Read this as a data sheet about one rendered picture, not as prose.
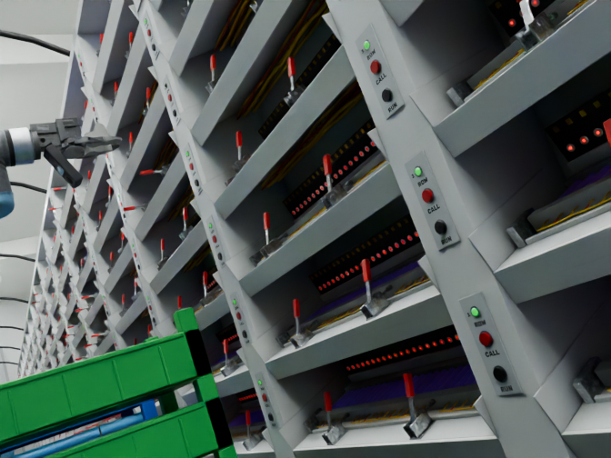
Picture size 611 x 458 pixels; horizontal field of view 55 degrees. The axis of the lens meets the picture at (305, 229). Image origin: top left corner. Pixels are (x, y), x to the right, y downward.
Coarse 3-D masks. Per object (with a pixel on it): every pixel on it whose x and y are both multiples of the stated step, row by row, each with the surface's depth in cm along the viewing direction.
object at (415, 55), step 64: (448, 0) 82; (448, 64) 77; (384, 128) 79; (512, 128) 78; (448, 192) 71; (512, 192) 74; (448, 256) 73; (512, 320) 66; (576, 320) 71; (512, 448) 70
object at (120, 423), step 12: (120, 420) 89; (132, 420) 89; (84, 432) 86; (96, 432) 87; (108, 432) 88; (48, 444) 84; (60, 444) 84; (72, 444) 85; (12, 456) 82; (24, 456) 82; (36, 456) 82
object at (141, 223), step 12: (180, 156) 147; (180, 168) 150; (168, 180) 158; (180, 180) 154; (156, 192) 167; (168, 192) 162; (180, 192) 183; (192, 192) 179; (156, 204) 172; (168, 204) 188; (180, 204) 200; (132, 216) 197; (144, 216) 183; (156, 216) 176; (132, 228) 196; (144, 228) 188
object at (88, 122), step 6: (84, 90) 216; (90, 108) 218; (90, 114) 221; (84, 120) 228; (90, 120) 224; (84, 126) 231; (90, 126) 227; (84, 132) 234; (96, 156) 269; (72, 162) 267; (78, 162) 255; (84, 162) 264; (90, 162) 270; (78, 168) 259
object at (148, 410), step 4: (140, 404) 92; (144, 404) 90; (148, 404) 91; (152, 404) 91; (140, 408) 91; (144, 408) 90; (148, 408) 90; (152, 408) 91; (128, 412) 106; (132, 412) 106; (144, 412) 90; (148, 412) 90; (152, 412) 90; (156, 412) 91; (124, 416) 105; (144, 416) 90; (148, 416) 90; (152, 416) 90; (144, 420) 91; (112, 432) 87; (100, 436) 86; (76, 444) 84; (56, 452) 83; (44, 456) 82
